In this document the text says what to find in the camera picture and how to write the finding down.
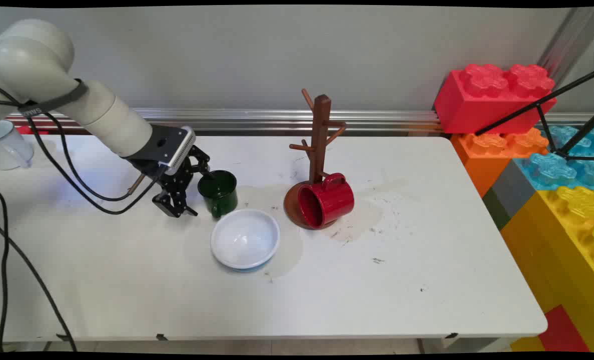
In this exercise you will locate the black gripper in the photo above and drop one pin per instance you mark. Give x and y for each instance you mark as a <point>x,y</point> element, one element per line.
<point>174,177</point>

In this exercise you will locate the red ceramic mug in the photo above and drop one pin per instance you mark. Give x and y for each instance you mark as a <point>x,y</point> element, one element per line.
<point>329,200</point>

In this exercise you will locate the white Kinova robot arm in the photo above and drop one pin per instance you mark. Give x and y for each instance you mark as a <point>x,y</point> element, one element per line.
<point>36,55</point>

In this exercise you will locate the dark green mug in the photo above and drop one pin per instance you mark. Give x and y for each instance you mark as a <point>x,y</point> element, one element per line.
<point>224,197</point>

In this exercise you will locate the white bowl with blue base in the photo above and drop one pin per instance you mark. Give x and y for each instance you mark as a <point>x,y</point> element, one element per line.
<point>244,239</point>

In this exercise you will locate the brown wooden mug tree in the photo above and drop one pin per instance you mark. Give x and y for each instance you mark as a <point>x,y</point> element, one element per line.
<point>321,140</point>

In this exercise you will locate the black tape piece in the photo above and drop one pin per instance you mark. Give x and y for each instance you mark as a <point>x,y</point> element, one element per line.
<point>451,335</point>
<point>162,337</point>
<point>63,337</point>

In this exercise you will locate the small red object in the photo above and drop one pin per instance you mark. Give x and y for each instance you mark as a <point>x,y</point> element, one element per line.
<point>34,130</point>

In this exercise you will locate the clear plastic measuring cup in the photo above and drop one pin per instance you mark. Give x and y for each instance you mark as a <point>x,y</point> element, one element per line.
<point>7,147</point>

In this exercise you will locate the big orange toy brick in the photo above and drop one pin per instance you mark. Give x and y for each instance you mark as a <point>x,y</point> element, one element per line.
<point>482,160</point>

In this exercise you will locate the big red toy brick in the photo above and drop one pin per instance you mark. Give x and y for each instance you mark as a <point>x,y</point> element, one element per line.
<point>482,97</point>

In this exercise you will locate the big dark green toy brick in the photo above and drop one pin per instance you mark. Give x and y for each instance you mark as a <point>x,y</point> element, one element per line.
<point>497,210</point>

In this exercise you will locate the big grey toy brick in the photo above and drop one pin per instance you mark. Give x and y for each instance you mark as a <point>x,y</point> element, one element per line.
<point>512,187</point>

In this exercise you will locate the black tripod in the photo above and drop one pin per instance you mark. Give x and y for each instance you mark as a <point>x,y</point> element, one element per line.
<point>542,107</point>

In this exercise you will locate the big blue toy brick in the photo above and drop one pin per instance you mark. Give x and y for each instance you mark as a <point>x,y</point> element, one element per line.
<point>552,167</point>

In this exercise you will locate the big yellow toy brick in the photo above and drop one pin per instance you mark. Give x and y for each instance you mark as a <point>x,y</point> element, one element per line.
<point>562,240</point>

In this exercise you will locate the flat red toy brick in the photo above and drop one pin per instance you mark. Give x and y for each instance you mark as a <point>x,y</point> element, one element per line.
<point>564,330</point>

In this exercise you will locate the slanted aluminium profile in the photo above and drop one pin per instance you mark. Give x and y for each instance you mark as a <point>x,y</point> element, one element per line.
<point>569,40</point>

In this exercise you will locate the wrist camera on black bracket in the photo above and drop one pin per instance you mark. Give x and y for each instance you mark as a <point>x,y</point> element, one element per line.
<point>179,147</point>

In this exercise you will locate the aluminium rail along wall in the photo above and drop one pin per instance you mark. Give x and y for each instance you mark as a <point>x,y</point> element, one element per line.
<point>256,120</point>

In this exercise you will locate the grey table leg frame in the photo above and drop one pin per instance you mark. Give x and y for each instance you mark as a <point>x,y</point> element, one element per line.
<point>467,344</point>

